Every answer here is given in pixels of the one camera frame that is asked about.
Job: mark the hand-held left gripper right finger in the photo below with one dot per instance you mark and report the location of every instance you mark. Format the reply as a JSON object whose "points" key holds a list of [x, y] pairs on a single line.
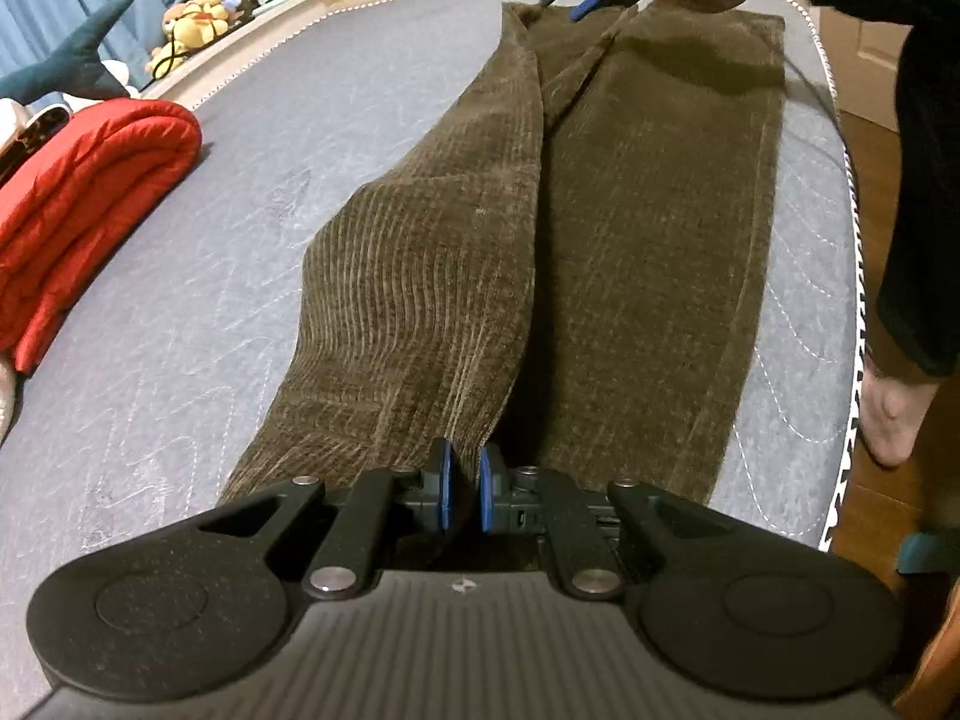
{"points": [[487, 493]]}

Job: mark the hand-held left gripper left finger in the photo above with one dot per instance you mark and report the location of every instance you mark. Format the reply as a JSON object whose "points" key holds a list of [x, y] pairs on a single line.
{"points": [[442, 491]]}

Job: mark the blue-grey quilted mattress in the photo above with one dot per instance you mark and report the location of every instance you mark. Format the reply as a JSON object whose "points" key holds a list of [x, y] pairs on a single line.
{"points": [[187, 300]]}

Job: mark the person's leg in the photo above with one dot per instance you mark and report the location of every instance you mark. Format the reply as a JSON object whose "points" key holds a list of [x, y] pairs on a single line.
{"points": [[926, 202]]}

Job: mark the small yellow plush toy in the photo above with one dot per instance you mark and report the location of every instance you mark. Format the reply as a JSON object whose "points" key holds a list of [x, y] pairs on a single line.
{"points": [[166, 56]]}

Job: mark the person's bare foot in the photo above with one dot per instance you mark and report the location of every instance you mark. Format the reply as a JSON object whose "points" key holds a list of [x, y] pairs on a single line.
{"points": [[896, 412]]}

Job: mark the cream folded blanket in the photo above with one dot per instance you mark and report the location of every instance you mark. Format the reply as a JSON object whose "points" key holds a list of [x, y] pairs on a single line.
{"points": [[6, 405]]}

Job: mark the white plush toy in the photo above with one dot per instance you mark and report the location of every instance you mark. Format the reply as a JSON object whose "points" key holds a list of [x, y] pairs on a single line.
{"points": [[120, 79]]}

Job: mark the teal object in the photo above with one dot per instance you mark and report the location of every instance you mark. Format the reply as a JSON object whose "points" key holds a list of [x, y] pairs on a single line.
{"points": [[930, 551]]}

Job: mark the red folded quilt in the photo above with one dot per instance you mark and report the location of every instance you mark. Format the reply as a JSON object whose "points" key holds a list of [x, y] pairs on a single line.
{"points": [[82, 195]]}

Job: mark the dark teal shark plush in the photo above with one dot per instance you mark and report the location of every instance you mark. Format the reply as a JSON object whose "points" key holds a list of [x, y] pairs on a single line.
{"points": [[67, 52]]}

